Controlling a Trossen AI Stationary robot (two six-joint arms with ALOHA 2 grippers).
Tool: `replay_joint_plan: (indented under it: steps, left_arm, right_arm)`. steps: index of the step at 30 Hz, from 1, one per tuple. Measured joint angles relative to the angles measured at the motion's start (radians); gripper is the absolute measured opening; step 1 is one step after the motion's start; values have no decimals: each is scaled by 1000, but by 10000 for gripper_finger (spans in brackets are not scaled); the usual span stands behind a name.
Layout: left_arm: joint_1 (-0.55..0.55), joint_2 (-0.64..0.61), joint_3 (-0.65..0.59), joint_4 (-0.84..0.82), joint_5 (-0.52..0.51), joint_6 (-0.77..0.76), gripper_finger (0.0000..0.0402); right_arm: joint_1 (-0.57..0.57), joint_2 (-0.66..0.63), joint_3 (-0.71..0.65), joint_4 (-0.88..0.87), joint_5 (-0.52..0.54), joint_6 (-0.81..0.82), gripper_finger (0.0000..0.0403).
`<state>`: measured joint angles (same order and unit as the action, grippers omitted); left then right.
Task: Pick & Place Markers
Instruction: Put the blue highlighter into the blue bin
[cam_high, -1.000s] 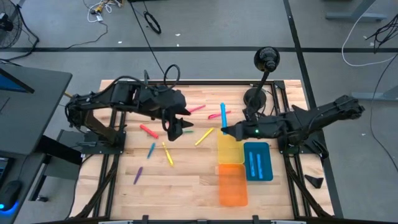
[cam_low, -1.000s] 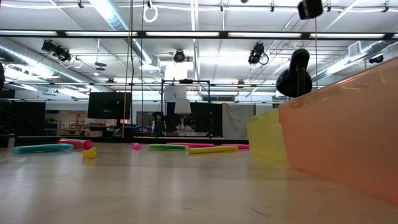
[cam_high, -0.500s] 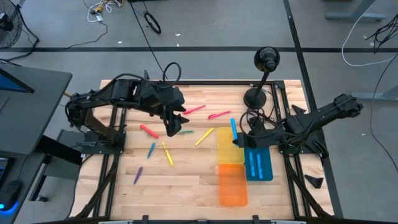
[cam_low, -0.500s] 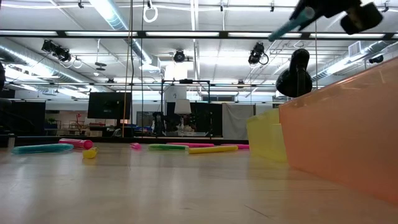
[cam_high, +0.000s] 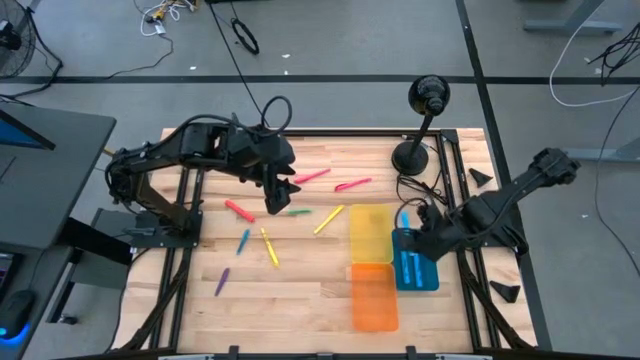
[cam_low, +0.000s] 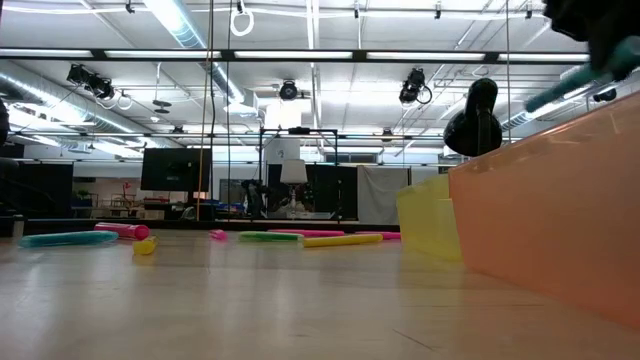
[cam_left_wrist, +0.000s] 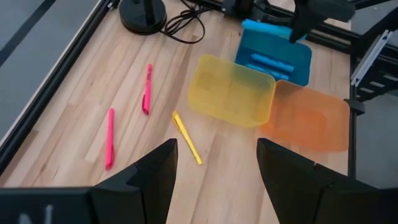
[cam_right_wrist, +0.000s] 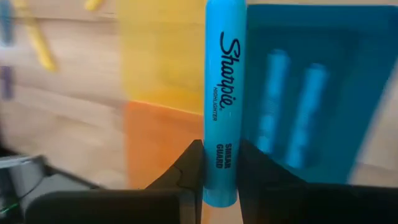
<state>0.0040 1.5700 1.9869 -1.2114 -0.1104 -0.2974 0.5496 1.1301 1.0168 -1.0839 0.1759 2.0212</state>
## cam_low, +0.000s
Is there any red marker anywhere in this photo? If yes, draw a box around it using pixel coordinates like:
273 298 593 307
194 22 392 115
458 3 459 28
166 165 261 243
93 222 151 241

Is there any black background frame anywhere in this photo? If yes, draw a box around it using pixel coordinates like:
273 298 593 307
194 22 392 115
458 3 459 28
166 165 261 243
258 127 340 222

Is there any white lampshade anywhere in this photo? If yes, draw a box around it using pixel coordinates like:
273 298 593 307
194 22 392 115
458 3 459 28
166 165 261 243
279 158 309 185

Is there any light blue marker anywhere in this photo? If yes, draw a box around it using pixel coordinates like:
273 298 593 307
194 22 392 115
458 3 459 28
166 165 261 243
18 230 120 249

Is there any white cable ring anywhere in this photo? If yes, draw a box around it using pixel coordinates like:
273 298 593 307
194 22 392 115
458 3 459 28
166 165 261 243
229 7 255 38

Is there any teal marker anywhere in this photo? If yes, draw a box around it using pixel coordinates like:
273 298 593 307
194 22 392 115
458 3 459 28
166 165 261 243
523 35 640 114

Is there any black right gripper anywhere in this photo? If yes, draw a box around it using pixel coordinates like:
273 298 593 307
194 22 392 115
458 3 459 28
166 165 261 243
542 0 640 83

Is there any orange plastic bin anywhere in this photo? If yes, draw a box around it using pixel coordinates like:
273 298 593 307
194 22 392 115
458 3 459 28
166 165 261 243
448 89 640 331

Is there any black monitor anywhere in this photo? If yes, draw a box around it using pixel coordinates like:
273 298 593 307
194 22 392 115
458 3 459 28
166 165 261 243
140 147 213 193

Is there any thin black hanging cable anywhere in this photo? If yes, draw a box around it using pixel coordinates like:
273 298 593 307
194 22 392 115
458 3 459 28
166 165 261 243
225 0 234 221

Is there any grey hanging cloth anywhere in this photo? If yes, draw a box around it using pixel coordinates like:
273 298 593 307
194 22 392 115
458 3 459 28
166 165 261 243
356 165 411 226

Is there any green marker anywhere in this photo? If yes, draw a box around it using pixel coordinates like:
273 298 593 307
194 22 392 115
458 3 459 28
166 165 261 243
237 230 305 244

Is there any yellow plastic bin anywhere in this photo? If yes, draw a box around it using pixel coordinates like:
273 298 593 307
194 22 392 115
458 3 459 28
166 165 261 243
396 173 464 262

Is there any yellow marker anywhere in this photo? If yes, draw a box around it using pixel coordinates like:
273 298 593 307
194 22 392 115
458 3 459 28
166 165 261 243
302 233 384 249
132 236 159 256

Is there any silver ventilation duct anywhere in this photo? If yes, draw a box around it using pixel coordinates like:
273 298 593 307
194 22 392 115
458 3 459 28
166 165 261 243
142 0 246 104

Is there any black aluminium rig frame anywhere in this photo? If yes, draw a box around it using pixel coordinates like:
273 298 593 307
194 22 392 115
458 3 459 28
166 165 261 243
0 47 591 236

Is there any white LED light bar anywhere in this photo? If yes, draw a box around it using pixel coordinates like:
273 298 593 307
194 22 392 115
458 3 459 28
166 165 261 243
367 51 486 62
234 50 354 60
0 48 94 59
104 49 221 60
499 52 591 63

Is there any yellow hanging cable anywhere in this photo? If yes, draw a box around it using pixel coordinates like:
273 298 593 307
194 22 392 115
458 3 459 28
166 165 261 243
196 0 215 222

